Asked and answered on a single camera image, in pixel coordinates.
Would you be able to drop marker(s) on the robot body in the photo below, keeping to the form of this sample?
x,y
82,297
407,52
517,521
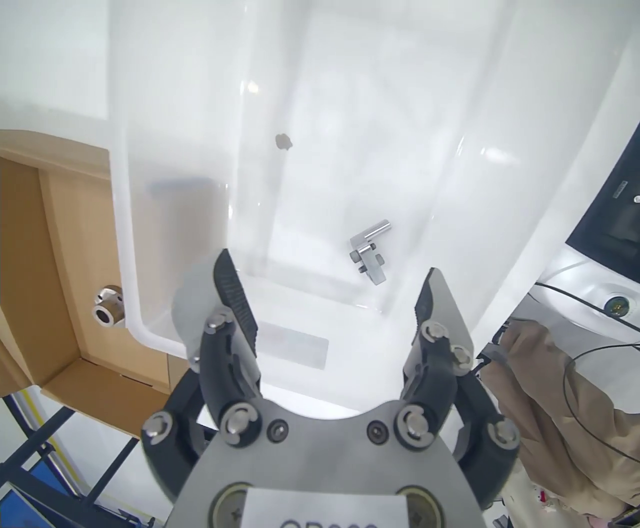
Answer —
x,y
600,235

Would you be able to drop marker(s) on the deep clear plastic tray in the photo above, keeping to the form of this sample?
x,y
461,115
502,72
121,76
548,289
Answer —
x,y
350,125

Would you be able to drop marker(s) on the silver metal shaft with bracket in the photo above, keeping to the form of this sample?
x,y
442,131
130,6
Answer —
x,y
369,250

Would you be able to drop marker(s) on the person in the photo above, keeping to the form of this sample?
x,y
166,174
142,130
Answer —
x,y
560,415

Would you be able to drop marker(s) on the blue box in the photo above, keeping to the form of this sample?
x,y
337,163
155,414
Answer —
x,y
30,500

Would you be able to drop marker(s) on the silver metal bush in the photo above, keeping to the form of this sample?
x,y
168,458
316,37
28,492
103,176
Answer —
x,y
108,306

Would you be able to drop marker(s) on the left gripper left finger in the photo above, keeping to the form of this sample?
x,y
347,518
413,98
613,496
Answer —
x,y
231,370

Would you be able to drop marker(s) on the shallow cardboard box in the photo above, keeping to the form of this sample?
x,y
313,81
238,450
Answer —
x,y
55,280

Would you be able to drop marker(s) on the small dark metal piece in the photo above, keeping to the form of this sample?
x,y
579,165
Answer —
x,y
283,141

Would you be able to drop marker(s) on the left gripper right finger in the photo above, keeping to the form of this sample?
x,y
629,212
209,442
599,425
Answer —
x,y
434,370

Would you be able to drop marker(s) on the dark metal frame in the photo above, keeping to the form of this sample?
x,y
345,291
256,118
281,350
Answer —
x,y
45,445

